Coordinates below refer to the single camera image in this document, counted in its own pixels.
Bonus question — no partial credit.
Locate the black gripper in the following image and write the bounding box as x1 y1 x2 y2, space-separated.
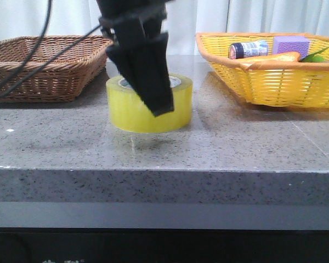
97 0 174 117

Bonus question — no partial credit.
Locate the yellow packing tape roll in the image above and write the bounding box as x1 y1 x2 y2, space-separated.
106 73 192 133

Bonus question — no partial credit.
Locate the brown wicker basket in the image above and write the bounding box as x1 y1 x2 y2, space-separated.
0 35 112 102

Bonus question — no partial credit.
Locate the small dark-capped bottle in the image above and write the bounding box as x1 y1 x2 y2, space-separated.
228 40 269 59

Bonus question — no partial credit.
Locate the white curtain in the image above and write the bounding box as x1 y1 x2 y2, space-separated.
0 0 329 55

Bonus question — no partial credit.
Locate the purple sponge block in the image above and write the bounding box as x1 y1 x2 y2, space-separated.
272 36 310 57

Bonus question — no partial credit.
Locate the yellow woven plastic basket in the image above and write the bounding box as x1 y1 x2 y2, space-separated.
196 32 329 108

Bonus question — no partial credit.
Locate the orange toy carrot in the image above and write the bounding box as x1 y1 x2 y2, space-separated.
238 52 326 65

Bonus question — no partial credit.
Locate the dark cabinet under counter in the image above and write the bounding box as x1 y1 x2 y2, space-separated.
0 202 329 262

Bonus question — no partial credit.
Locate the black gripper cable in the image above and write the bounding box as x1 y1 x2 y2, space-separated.
0 0 108 98

